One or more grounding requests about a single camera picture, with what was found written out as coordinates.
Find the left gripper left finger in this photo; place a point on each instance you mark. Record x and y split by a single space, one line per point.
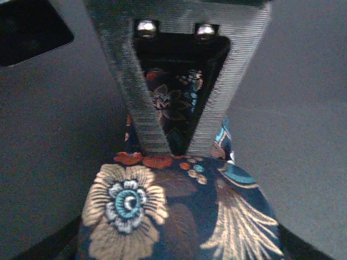
60 245

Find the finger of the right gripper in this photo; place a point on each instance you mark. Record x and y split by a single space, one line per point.
178 65

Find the navy floral tie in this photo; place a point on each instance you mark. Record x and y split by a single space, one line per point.
178 206

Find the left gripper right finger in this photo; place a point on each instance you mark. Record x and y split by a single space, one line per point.
295 248

